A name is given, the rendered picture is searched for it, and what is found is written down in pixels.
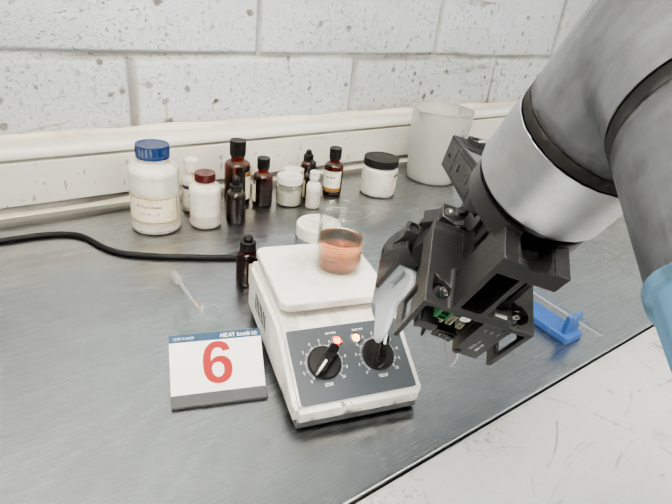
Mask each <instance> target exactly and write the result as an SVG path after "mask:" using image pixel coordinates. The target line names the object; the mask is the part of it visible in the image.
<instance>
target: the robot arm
mask: <svg viewBox="0 0 672 504"><path fill-rule="evenodd" d="M441 164H442V166H443V168H444V170H445V172H446V173H447V175H448V177H449V179H450V181H451V182H452V184H453V186H454V188H455V189H456V191H457V193H458V195H459V197H460V198H461V200H462V202H463V203H462V205H461V207H457V208H456V207H453V206H451V205H448V204H445V203H444V204H443V205H442V207H441V208H438V209H432V210H425V211H424V216H423V218H422V219H421V220H420V221H419V222H418V224H416V223H414V222H412V221H408V222H407V224H406V225H405V227H404V228H403V229H401V230H400V231H398V232H396V233H395V234H393V235H392V236H391V237H390V238H389V239H388V240H387V241H386V242H385V244H384V246H383V248H382V251H381V256H380V261H379V267H378V273H377V278H376V283H375V288H374V294H373V299H372V305H371V308H372V313H373V316H374V319H375V324H374V340H375V342H376V343H380V342H382V341H383V340H384V338H385V337H386V335H387V333H388V331H389V328H390V326H391V323H392V321H393V318H394V316H395V314H396V319H395V325H394V331H393V335H395V336H398V335H399V334H400V333H401V331H402V330H403V329H404V328H405V327H406V326H407V325H408V324H409V323H410V322H411V321H412V320H413V319H414V322H413V326H416V327H421V328H422V329H421V336H424V337H426V336H431V335H433V336H436V337H439V338H442V339H444V341H445V353H446V362H447V365H448V366H453V365H454V364H455V363H456V361H457V359H458V357H459V354H462V355H465V356H468V357H471V358H477V357H478V356H480V355H481V354H483V353H484V352H485V351H487V354H486V365H489V366H491V365H492V364H494V363H495V362H497V361H498V360H500V359H501V358H503V357H504V356H506V355H507V354H509V353H510V352H512V351H513V350H514V349H516V348H517V347H519V346H520V345H522V344H523V343H525V342H526V341H528V340H529V339H531V338H532V337H534V305H533V286H536V287H539V288H542V289H545V290H548V291H551V292H554V293H555V292H556V291H557V290H559V289H560V288H561V287H563V286H564V285H565V284H567V283H568V282H569V281H571V275H570V259H569V254H570V253H571V252H573V251H574V250H575V249H576V248H577V247H579V246H580V245H581V244H582V243H584V242H585V241H586V240H589V239H591V238H593V237H595V236H597V235H598V234H600V233H601V232H602V231H603V230H605V229H606V228H607V227H608V226H609V225H611V224H612V223H613V222H614V221H616V220H617V219H618V218H619V217H620V216H622V215H624V219H625V222H626V226H627V229H628V233H629V236H630V240H631V243H632V247H633V250H634V254H635V258H636V261H637V265H638V268H639V272H640V275H641V279H642V282H643V286H642V289H641V300H642V304H643V308H644V311H645V313H646V315H647V317H648V319H649V320H650V321H651V323H652V324H653V325H654V326H655V327H656V330H657V333H658V336H659V339H660V342H661V345H662V347H663V350H664V353H665V356H666V359H667V362H668V365H669V368H670V370H671V373H672V0H593V1H592V2H591V3H590V5H589V6H588V7H587V9H586V10H585V12H584V13H583V14H582V16H581V17H580V18H579V20H578V21H577V22H576V24H575V25H574V27H573V28H572V29H571V31H570V32H569V33H568V35H567V36H566V38H565V39H564V40H563V42H562V43H561V44H560V46H559V47H558V49H557V50H556V51H555V53H554V54H553V55H552V57H551V58H550V60H549V61H548V62H547V64H546V65H545V66H544V68H543V69H542V71H541V72H540V73H539V75H538V76H537V77H536V79H535V81H534V82H533V83H532V84H531V86H530V87H529V88H527V89H526V90H525V91H524V93H523V94H522V95H521V97H520V98H519V99H518V101H517V102H516V104H515V105H514V106H513V108H512V109H511V110H510V112H509V113H508V115H507V116H506V117H505V119H504V120H503V121H502V123H501V124H500V126H499V127H498V128H497V130H496V131H495V132H494V134H493V135H492V137H491V138H490V139H489V141H488V140H485V139H480V138H476V137H473V136H469V137H468V139H467V138H462V137H459V136H456V135H453V137H452V139H451V141H450V144H449V146H448V149H447V151H446V154H445V156H444V158H443V161H442V163H441ZM411 298H412V301H411V308H410V312H409V313H408V315H407V316H406V317H405V315H406V308H407V303H408V302H409V301H410V300H411ZM396 312H397V313H396ZM516 321H517V322H516ZM514 322H516V323H514ZM513 323H514V324H513ZM512 324H513V325H512ZM511 333H514V334H516V339H515V340H514V341H512V342H511V343H510V344H508V345H507V346H505V347H504V348H502V349H501V350H500V351H499V341H500V340H502V339H503V338H505V337H506V336H507V335H510V334H511Z"/></svg>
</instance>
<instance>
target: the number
mask: <svg viewBox="0 0 672 504"><path fill-rule="evenodd" d="M172 363H173V386H174V390H178V389H186V388H195V387H203V386H212V385H220V384H229V383H237V382H246V381H255V380H262V371H261V361H260V351H259V340H258V336H250V337H239V338H228V339H217V340H206V341H195V342H184V343H174V344H172Z"/></svg>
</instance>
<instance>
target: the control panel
mask: <svg viewBox="0 0 672 504"><path fill-rule="evenodd" d="M374 324H375V320H370V321H363V322H356V323H348V324H341V325H333V326H326V327H318V328H311V329H303V330H296V331H289V332H286V338H287V343H288V348H289V352H290V357H291V362H292V366H293V371H294V376H295V380H296V385H297V389H298V394H299V399H300V403H301V406H303V407H307V406H312V405H317V404H322V403H328V402H333V401H338V400H344V399H349V398H354V397H360V396H365V395H370V394H375V393H381V392H386V391H391V390H397V389H402V388H407V387H413V386H414V385H416V382H415V379H414V376H413V372H412V369H411V366H410V363H409V360H408V357H407V354H406V351H405V348H404V345H403V342H402V339H401V335H400V334H399V335H398V336H395V335H393V331H394V325H395V317H394V318H393V321H392V323H391V326H390V328H389V331H388V333H387V334H388V335H389V337H390V340H389V345H390V346H391V347H392V349H393V352H394V360H393V363H392V364H391V366H390V367H388V368H387V369H385V370H375V369H373V368H371V367H369V366H368V365H367V364H366V362H365V361H364V358H363V355H362V350H363V347H364V345H365V344H366V342H367V341H369V340H371V339H374ZM353 334H358V335H359V336H360V339H359V341H354V340H353V339H352V335H353ZM336 336H337V337H340V339H341V342H340V344H338V345H339V351H338V352H337V353H338V355H339V357H340V360H341V368H340V371H339V372H338V374H337V375H336V376H335V377H333V378H331V379H328V380H323V379H319V378H317V377H315V376H314V375H313V374H312V373H311V372H310V370H309V368H308V357H309V354H310V353H311V351H312V350H313V349H315V348H317V347H320V346H327V347H330V345H331V344H332V343H334V342H333V338H334V337H336Z"/></svg>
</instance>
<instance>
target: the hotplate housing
mask: <svg viewBox="0 0 672 504"><path fill-rule="evenodd" d="M249 305H250V308H251V311H252V313H253V316H254V319H255V322H256V324H257V327H258V328H260V334H261V338H262V340H263V343H264V346H265V348H266V351H267V354H268V356H269V359H270V362H271V364H272V367H273V370H274V373H275V375H276V378H277V381H278V383H279V386H280V389H281V391H282V394H283V397H284V399H285V402H286V405H287V407H288V410H289V413H290V415H291V418H292V421H293V424H294V426H295V428H296V429H298V428H303V427H308V426H313V425H318V424H322V423H327V422H332V421H337V420H342V419H347V418H352V417H357V416H362V415H367V414H372V413H377V412H382V411H387V410H391V409H396V408H401V407H406V406H411V405H415V402H416V400H417V398H418V396H419V393H420V389H421V385H420V382H419V379H418V376H417V373H416V370H415V366H414V363H413V360H412V357H411V354H410V351H409V348H408V345H407V342H406V339H405V336H404V333H403V330H402V331H401V333H400V335H401V339H402V342H403V345H404V348H405V351H406V354H407V357H408V360H409V363H410V366H411V369H412V372H413V376H414V379H415V382H416V385H414V386H413V387H407V388H402V389H397V390H391V391H386V392H381V393H375V394H370V395H365V396H360V397H354V398H349V399H344V400H338V401H333V402H328V403H322V404H317V405H312V406H307V407H303V406H301V403H300V399H299V394H298V389H297V385H296V380H295V376H294V371H293V366H292V362H291V357H290V352H289V348H288V343H287V338H286V332H289V331H296V330H303V329H311V328H318V327H326V326H333V325H341V324H348V323H356V322H363V321H370V320H375V319H374V316H373V313H372V308H371V305H372V302H371V303H363V304H355V305H346V306H338V307H330V308H322V309H313V310H305V311H297V312H286V311H283V310H282V309H280V308H279V306H278V304H277V302H276V299H275V297H274V295H273V293H272V291H271V288H270V286H269V284H268V282H267V279H266V277H265V275H264V273H263V271H262V268H261V266H260V264H259V262H258V261H254V263H253V265H250V273H249Z"/></svg>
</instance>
